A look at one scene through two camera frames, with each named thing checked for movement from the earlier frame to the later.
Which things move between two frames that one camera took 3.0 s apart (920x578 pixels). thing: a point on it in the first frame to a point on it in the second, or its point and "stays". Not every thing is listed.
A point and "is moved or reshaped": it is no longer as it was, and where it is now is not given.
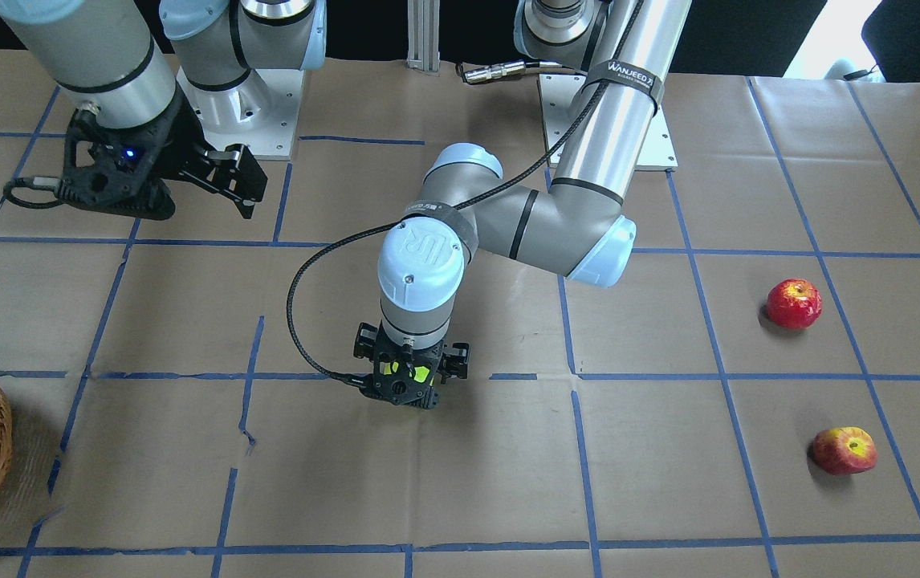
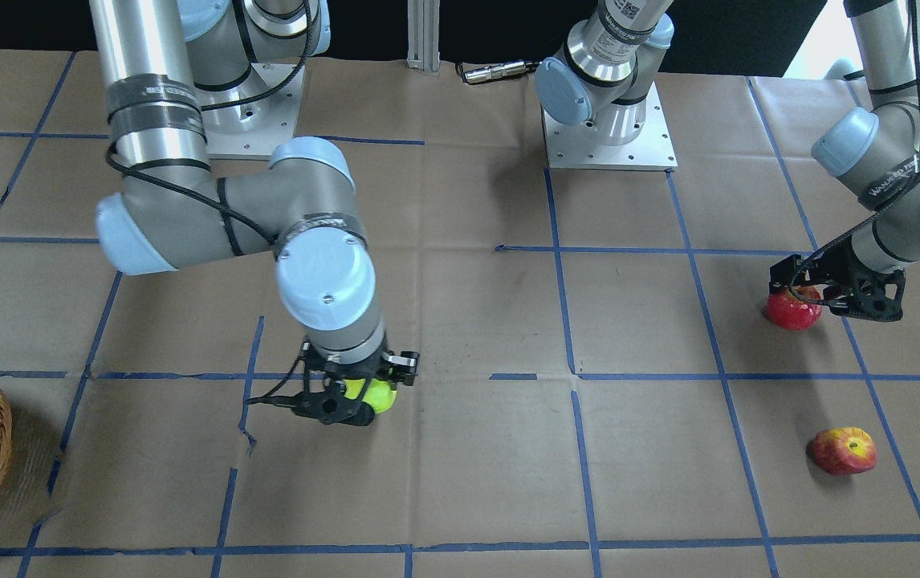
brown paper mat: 185,401 stays
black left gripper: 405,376 to 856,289
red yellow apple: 846,450 stays
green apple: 421,375 is moved or reshaped
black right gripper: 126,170 to 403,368
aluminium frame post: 423,29 stays
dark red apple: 794,304 stays
